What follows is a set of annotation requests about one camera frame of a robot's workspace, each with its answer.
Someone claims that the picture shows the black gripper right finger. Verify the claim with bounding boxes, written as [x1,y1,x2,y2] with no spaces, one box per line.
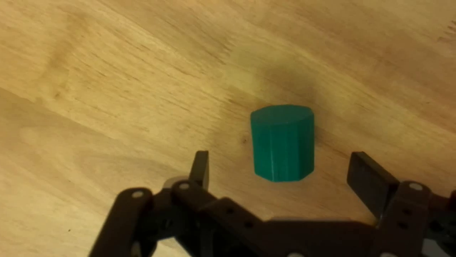
[346,150,456,257]

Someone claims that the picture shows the green block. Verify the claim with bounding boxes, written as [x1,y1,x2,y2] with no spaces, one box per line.
[249,103,316,184]

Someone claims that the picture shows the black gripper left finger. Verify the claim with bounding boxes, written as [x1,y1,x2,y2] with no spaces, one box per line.
[89,149,304,257]

